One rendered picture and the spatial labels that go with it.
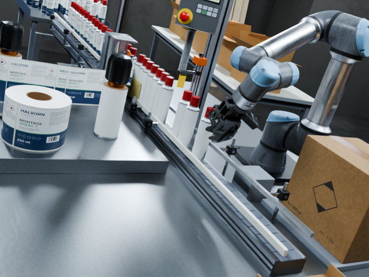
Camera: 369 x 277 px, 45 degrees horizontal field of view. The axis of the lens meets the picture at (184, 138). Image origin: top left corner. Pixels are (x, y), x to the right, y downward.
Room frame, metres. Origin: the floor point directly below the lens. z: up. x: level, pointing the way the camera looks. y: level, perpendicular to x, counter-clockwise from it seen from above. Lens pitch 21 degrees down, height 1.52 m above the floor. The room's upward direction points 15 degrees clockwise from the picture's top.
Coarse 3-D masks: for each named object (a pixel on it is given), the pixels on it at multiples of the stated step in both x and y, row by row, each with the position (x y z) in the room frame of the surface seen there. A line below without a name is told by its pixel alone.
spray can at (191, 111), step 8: (192, 96) 1.58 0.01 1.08; (192, 104) 1.57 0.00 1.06; (184, 112) 1.58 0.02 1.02; (192, 112) 1.56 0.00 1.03; (184, 120) 1.56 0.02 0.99; (192, 120) 1.56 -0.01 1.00; (184, 128) 1.56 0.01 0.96; (192, 128) 1.57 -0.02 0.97; (184, 136) 1.56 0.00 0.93; (184, 144) 1.56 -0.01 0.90
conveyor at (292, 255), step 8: (168, 128) 1.74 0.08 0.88; (192, 168) 1.42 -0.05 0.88; (208, 168) 1.46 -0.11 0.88; (200, 176) 1.37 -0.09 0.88; (216, 176) 1.40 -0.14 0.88; (208, 184) 1.33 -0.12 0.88; (224, 184) 1.36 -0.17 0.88; (216, 192) 1.29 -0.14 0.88; (232, 192) 1.32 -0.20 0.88; (224, 200) 1.25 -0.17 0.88; (240, 200) 1.28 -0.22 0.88; (232, 208) 1.21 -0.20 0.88; (248, 208) 1.24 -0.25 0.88; (240, 216) 1.18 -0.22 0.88; (256, 216) 1.20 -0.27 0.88; (248, 224) 1.14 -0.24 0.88; (264, 224) 1.17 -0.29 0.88; (256, 232) 1.11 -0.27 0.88; (272, 232) 1.13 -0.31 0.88; (264, 240) 1.08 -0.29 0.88; (280, 240) 1.10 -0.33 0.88; (272, 248) 1.05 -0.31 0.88; (288, 248) 1.07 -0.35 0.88; (280, 256) 1.02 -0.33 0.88; (288, 256) 1.03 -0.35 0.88; (296, 256) 1.04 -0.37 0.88
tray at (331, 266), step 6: (330, 264) 1.07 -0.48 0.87; (330, 270) 1.06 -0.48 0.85; (336, 270) 1.05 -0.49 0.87; (258, 276) 0.93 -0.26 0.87; (306, 276) 1.03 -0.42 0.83; (312, 276) 1.04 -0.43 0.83; (318, 276) 1.05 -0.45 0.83; (324, 276) 1.06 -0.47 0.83; (330, 276) 1.06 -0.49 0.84; (336, 276) 1.04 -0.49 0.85; (342, 276) 1.03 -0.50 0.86
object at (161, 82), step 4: (164, 72) 1.82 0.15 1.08; (164, 76) 1.80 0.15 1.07; (160, 80) 1.81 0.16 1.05; (164, 80) 1.80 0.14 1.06; (160, 84) 1.79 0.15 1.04; (164, 84) 1.79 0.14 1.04; (156, 88) 1.80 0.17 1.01; (160, 88) 1.79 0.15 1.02; (156, 92) 1.79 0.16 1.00; (156, 96) 1.79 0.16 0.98; (156, 100) 1.79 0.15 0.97; (152, 104) 1.80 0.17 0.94; (156, 104) 1.79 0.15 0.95; (152, 108) 1.80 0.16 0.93; (152, 112) 1.79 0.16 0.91
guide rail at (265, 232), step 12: (144, 108) 1.82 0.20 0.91; (156, 120) 1.71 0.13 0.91; (168, 132) 1.61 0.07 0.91; (180, 144) 1.52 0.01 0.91; (192, 156) 1.44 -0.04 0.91; (204, 168) 1.37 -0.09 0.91; (216, 180) 1.30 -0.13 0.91; (228, 192) 1.24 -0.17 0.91; (240, 204) 1.18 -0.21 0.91; (252, 216) 1.13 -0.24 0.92; (264, 228) 1.08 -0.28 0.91; (276, 240) 1.04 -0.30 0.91
